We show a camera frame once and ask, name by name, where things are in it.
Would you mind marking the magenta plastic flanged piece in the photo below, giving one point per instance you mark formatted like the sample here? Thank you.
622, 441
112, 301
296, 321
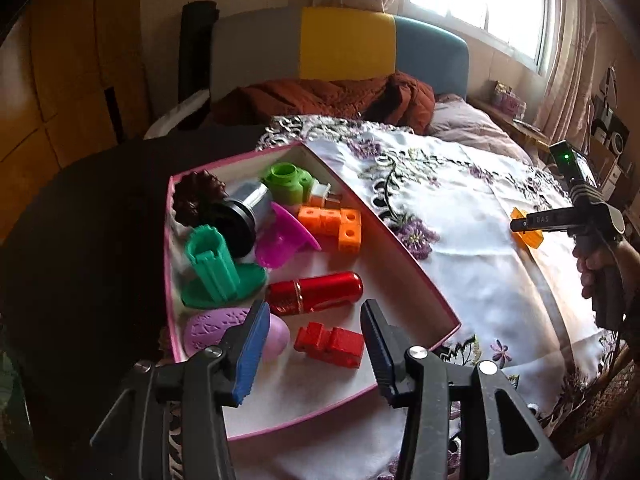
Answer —
280, 245

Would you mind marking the purple egg-shaped piece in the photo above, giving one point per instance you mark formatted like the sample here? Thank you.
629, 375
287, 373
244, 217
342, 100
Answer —
210, 330

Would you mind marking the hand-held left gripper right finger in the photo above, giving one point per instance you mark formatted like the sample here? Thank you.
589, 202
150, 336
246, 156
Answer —
385, 355

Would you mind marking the orange plastic block piece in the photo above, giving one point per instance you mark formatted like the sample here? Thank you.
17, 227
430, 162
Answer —
345, 230

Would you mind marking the wooden bedside shelf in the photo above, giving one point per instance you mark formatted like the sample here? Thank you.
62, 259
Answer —
525, 132

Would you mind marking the wicker chair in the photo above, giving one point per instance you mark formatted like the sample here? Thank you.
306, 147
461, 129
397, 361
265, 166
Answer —
605, 400

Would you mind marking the purple printed box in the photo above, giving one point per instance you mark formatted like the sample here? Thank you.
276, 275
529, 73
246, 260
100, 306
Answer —
510, 100

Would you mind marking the wooden wardrobe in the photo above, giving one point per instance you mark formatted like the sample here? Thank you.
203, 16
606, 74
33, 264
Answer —
65, 60

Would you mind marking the translucent orange plastic piece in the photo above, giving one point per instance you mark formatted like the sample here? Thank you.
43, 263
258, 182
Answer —
532, 240

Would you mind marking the dark brown gear-shaped piece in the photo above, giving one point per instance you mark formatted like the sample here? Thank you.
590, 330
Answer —
192, 197

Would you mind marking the silver black cylinder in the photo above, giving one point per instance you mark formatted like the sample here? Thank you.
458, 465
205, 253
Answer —
235, 220

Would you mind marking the window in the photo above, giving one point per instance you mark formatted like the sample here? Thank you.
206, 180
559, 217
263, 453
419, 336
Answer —
475, 0

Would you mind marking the light green round fitting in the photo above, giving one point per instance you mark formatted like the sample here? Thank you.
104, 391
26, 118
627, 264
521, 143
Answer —
285, 180

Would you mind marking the grey yellow blue headboard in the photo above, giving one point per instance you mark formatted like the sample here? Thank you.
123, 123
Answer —
345, 40

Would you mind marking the black white printed panel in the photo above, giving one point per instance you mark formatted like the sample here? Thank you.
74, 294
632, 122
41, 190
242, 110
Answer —
610, 125

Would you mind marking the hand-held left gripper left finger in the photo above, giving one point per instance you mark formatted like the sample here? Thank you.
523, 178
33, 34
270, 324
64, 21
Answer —
250, 355

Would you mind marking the person's right hand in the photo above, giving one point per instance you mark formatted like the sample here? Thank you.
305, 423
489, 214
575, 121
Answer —
592, 265

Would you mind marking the rust brown quilted jacket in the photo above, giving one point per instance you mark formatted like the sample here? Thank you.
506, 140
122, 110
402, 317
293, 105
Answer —
325, 100

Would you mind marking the black rolled mat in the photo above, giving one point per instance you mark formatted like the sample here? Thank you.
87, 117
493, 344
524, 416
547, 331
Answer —
197, 50

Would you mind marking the red plastic block piece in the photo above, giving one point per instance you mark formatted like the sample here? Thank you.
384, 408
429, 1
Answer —
335, 345

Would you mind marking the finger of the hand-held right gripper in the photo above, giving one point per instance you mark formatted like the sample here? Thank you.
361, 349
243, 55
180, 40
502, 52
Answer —
545, 221

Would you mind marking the pink-rimmed white tray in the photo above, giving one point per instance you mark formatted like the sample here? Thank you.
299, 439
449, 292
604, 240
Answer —
310, 390

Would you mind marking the white embroidered floral tablecloth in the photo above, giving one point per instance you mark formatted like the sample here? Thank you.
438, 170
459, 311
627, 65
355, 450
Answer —
475, 285

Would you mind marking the pale pink bedding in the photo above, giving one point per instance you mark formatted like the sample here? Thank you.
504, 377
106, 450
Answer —
465, 125

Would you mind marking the green plastic flanged holder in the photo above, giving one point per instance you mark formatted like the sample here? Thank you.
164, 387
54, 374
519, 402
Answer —
210, 265

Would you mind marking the white plastic chair back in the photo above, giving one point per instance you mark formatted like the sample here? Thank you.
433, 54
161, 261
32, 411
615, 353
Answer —
175, 115

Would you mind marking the person's right forearm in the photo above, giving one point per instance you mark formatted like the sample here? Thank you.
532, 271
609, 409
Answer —
632, 270

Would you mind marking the red metallic cylinder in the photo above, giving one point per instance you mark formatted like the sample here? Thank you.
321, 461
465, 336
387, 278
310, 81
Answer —
320, 290

